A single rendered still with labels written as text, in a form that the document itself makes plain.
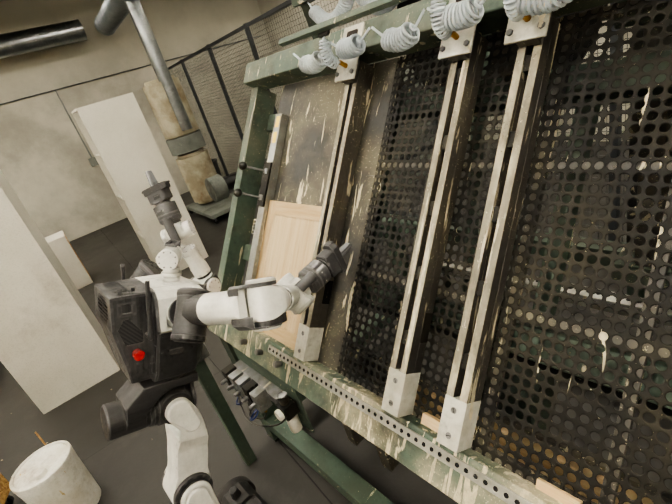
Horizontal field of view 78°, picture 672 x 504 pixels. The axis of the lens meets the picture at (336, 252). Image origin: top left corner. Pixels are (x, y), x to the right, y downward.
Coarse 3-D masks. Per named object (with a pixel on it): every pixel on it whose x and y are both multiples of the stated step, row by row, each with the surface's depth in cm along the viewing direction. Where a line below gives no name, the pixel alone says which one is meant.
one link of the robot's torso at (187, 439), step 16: (176, 400) 137; (176, 416) 137; (192, 416) 141; (176, 432) 145; (192, 432) 143; (176, 448) 144; (192, 448) 146; (176, 464) 145; (192, 464) 147; (176, 480) 145; (192, 480) 147; (208, 480) 151; (176, 496) 144
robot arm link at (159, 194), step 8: (160, 184) 158; (168, 184) 160; (144, 192) 161; (152, 192) 160; (160, 192) 159; (168, 192) 162; (152, 200) 161; (160, 200) 160; (168, 200) 163; (160, 208) 159; (168, 208) 160; (176, 208) 163; (160, 216) 160
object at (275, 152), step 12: (276, 144) 184; (276, 156) 184; (276, 168) 185; (276, 180) 186; (264, 216) 185; (264, 228) 186; (252, 240) 189; (252, 252) 188; (252, 264) 186; (252, 276) 186
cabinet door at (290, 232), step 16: (272, 208) 184; (288, 208) 174; (304, 208) 166; (320, 208) 159; (272, 224) 182; (288, 224) 174; (304, 224) 166; (272, 240) 181; (288, 240) 172; (304, 240) 164; (272, 256) 180; (288, 256) 171; (304, 256) 163; (272, 272) 178; (288, 272) 170; (288, 320) 166; (272, 336) 172; (288, 336) 164
